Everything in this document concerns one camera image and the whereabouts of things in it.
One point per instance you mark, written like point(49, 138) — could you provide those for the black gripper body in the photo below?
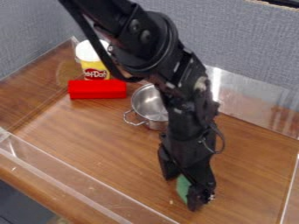
point(196, 149)

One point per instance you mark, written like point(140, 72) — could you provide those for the small steel pot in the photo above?
point(148, 108)

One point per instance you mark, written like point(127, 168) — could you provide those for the red rectangular block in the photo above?
point(96, 89)

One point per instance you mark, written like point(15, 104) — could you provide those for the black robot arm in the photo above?
point(137, 43)

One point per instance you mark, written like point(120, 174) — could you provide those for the green foam block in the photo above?
point(183, 187)

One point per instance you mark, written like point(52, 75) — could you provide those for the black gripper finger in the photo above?
point(169, 168)
point(200, 191)

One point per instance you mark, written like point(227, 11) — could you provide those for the clear acrylic table barrier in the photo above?
point(75, 157)

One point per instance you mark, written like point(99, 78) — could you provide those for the yellow Play-Doh can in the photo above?
point(92, 66)

